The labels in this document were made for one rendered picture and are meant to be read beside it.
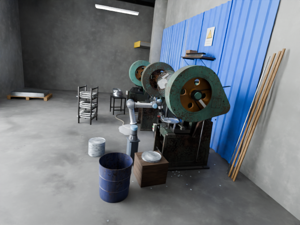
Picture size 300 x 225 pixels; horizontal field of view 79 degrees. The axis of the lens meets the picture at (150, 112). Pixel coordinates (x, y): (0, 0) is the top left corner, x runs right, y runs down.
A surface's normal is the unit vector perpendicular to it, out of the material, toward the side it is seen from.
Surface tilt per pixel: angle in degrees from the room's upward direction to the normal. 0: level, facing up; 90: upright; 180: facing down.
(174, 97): 90
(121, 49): 90
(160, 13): 90
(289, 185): 90
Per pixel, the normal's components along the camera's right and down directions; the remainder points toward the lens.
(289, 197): -0.96, -0.04
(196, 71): 0.25, 0.29
